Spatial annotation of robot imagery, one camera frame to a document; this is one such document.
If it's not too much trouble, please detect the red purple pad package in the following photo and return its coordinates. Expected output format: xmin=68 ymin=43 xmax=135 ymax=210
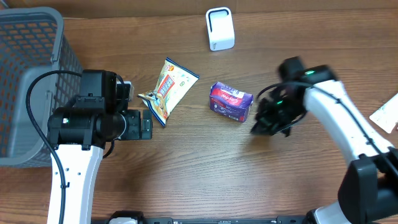
xmin=209 ymin=82 xmax=254 ymax=123

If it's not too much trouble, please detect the yellow snack chip bag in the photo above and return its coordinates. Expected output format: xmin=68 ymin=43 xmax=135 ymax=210
xmin=138 ymin=57 xmax=200 ymax=126

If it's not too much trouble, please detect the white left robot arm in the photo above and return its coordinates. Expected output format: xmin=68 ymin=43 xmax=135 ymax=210
xmin=47 ymin=96 xmax=153 ymax=223

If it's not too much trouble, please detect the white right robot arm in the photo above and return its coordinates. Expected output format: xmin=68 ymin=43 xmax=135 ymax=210
xmin=251 ymin=57 xmax=397 ymax=223

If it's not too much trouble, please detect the white barcode scanner stand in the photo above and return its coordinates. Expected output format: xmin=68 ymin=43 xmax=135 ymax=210
xmin=205 ymin=7 xmax=235 ymax=51

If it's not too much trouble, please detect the white paper sheet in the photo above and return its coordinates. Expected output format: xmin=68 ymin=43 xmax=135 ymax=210
xmin=369 ymin=94 xmax=398 ymax=134

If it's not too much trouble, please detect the grey plastic mesh basket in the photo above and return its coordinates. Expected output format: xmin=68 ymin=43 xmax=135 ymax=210
xmin=0 ymin=6 xmax=85 ymax=169

